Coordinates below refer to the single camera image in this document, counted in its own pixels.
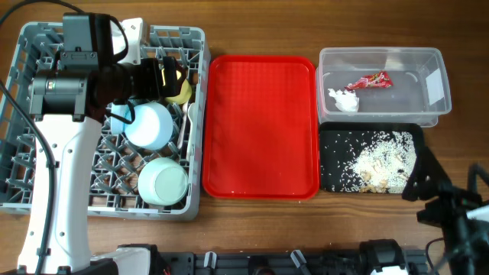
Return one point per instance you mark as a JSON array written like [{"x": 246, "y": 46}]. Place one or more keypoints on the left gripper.
[{"x": 154, "y": 88}]

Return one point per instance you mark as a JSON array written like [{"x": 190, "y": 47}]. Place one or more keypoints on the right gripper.
[{"x": 455, "y": 202}]

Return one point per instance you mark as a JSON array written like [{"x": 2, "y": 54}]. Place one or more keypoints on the white plastic spoon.
[{"x": 191, "y": 117}]

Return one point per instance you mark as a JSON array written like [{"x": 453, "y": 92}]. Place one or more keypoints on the light green small plate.
[{"x": 152, "y": 127}]

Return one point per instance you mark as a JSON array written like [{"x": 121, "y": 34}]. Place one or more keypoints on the rice and peanut leftovers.
[{"x": 382, "y": 164}]

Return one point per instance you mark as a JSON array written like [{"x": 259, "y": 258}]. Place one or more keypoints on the light green bowl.
[{"x": 162, "y": 182}]

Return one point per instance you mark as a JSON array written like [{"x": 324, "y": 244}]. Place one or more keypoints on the red snack wrapper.
[{"x": 376, "y": 80}]

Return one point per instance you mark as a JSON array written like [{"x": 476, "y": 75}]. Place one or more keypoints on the white tissue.
[{"x": 345, "y": 100}]

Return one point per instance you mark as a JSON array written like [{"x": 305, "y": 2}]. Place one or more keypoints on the yellow plastic cup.
[{"x": 184, "y": 96}]

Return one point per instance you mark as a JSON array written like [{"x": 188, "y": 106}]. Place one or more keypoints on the light blue plate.
[{"x": 120, "y": 116}]

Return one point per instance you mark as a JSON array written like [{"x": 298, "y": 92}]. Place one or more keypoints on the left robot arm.
[{"x": 57, "y": 234}]

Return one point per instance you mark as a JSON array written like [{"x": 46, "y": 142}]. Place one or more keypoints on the grey plastic dishwasher rack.
[{"x": 116, "y": 163}]

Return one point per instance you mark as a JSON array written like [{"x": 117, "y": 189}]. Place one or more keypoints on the black plastic tray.
[{"x": 332, "y": 153}]

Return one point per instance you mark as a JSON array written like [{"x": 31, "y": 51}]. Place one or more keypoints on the red plastic tray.
[{"x": 261, "y": 136}]

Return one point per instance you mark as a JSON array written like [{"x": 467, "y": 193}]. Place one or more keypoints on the clear plastic bin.
[{"x": 420, "y": 92}]

